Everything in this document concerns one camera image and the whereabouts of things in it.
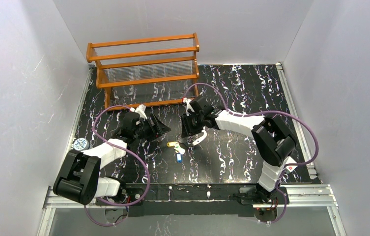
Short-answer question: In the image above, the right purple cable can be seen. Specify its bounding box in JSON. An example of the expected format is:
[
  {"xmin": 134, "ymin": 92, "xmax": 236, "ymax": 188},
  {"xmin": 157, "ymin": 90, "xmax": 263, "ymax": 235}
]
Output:
[{"xmin": 183, "ymin": 83, "xmax": 320, "ymax": 225}]

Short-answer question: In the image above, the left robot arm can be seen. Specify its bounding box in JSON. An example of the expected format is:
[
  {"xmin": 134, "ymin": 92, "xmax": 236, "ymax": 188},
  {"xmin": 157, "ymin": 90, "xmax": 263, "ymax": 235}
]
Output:
[{"xmin": 53, "ymin": 112, "xmax": 171, "ymax": 205}]

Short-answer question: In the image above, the yellow key tag on table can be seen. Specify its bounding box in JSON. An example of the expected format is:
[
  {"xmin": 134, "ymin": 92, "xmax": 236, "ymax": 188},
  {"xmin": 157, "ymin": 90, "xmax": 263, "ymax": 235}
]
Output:
[{"xmin": 167, "ymin": 142, "xmax": 177, "ymax": 147}]

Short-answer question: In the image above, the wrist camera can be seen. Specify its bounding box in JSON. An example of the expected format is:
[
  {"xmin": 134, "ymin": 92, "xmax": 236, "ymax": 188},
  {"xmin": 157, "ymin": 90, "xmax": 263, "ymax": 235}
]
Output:
[
  {"xmin": 130, "ymin": 104, "xmax": 147, "ymax": 120},
  {"xmin": 182, "ymin": 97, "xmax": 195, "ymax": 116}
]

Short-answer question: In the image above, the silver keyring holder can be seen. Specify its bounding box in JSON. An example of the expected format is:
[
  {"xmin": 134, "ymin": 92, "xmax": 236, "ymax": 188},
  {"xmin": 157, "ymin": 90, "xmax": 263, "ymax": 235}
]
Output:
[{"xmin": 178, "ymin": 128, "xmax": 207, "ymax": 147}]

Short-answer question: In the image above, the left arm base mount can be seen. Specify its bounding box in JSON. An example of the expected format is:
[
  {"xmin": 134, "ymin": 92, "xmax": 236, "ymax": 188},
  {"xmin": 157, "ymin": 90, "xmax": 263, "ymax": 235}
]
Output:
[{"xmin": 95, "ymin": 184, "xmax": 145, "ymax": 207}]

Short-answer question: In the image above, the green key tag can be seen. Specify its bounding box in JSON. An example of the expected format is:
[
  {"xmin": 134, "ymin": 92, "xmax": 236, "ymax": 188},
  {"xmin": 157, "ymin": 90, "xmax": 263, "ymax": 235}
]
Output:
[{"xmin": 174, "ymin": 146, "xmax": 186, "ymax": 155}]

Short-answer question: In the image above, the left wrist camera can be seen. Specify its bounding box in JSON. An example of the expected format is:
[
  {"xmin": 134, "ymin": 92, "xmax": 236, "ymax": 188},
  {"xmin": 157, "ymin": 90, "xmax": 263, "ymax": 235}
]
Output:
[{"xmin": 130, "ymin": 104, "xmax": 147, "ymax": 120}]

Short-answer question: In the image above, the blue white tape roll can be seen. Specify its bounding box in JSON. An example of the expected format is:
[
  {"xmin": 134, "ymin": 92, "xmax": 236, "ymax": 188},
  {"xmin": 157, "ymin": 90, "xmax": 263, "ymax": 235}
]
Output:
[{"xmin": 72, "ymin": 138, "xmax": 90, "ymax": 151}]

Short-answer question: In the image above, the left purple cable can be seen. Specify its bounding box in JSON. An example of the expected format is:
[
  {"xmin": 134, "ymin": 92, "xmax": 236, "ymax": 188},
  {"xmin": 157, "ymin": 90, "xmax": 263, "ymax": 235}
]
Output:
[{"xmin": 84, "ymin": 105, "xmax": 151, "ymax": 228}]

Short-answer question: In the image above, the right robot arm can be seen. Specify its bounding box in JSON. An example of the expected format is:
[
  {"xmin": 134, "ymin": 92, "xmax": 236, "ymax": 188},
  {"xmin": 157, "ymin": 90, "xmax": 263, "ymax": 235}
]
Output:
[{"xmin": 180, "ymin": 96, "xmax": 298, "ymax": 194}]

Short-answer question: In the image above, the blue key tag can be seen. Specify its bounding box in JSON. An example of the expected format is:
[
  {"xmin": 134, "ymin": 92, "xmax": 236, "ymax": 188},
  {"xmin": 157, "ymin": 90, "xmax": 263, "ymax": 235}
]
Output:
[{"xmin": 176, "ymin": 153, "xmax": 182, "ymax": 163}]

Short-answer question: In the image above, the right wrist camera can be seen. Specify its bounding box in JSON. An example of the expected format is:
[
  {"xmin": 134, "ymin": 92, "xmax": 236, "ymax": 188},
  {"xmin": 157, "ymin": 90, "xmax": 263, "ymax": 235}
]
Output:
[{"xmin": 182, "ymin": 97, "xmax": 195, "ymax": 116}]

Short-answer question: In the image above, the orange wooden shelf rack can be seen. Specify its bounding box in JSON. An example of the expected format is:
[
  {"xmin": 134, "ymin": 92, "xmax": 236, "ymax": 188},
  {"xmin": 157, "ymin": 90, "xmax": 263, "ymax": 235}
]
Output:
[{"xmin": 86, "ymin": 32, "xmax": 200, "ymax": 110}]

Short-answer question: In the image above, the purple cable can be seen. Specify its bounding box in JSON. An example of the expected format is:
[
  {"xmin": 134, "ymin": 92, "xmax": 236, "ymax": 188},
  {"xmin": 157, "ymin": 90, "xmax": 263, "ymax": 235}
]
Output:
[
  {"xmin": 183, "ymin": 83, "xmax": 320, "ymax": 225},
  {"xmin": 84, "ymin": 105, "xmax": 151, "ymax": 228}
]

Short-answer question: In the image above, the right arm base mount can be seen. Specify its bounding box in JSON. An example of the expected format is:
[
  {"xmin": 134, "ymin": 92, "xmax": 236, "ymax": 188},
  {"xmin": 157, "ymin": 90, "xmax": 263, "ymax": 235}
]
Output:
[{"xmin": 230, "ymin": 184, "xmax": 290, "ymax": 221}]

